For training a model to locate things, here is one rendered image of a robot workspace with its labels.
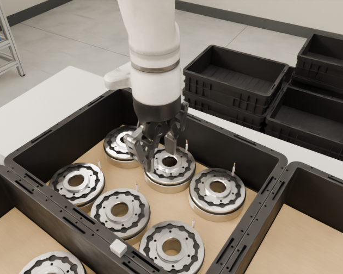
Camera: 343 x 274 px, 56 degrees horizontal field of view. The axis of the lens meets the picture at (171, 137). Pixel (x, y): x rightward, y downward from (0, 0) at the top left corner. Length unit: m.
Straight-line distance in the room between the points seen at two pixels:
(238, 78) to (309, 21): 1.80
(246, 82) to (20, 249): 1.25
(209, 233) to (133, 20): 0.37
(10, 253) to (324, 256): 0.51
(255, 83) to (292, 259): 1.12
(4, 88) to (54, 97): 1.55
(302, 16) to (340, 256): 2.86
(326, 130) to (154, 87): 1.23
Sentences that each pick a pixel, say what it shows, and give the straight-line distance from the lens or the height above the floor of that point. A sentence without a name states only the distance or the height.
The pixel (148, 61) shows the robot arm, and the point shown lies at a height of 1.12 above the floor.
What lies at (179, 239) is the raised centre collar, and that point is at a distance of 0.53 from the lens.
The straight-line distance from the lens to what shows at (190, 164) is 0.63.
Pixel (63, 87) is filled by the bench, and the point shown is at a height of 0.70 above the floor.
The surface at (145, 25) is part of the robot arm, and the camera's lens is 0.40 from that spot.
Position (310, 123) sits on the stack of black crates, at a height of 0.38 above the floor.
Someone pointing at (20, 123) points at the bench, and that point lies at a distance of 1.08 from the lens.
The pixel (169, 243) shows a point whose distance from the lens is 0.54.
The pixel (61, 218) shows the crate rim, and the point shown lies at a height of 0.93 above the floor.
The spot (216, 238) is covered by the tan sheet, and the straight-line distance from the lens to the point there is 0.58.
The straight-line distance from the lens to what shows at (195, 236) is 0.54.
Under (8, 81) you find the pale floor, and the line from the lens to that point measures 2.77.
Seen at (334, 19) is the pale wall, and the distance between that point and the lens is 3.29.
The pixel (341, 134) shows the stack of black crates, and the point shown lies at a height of 0.38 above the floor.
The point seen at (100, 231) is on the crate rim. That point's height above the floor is 0.93.
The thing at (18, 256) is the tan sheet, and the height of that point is 0.83.
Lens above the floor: 1.32
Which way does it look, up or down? 42 degrees down
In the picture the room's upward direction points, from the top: straight up
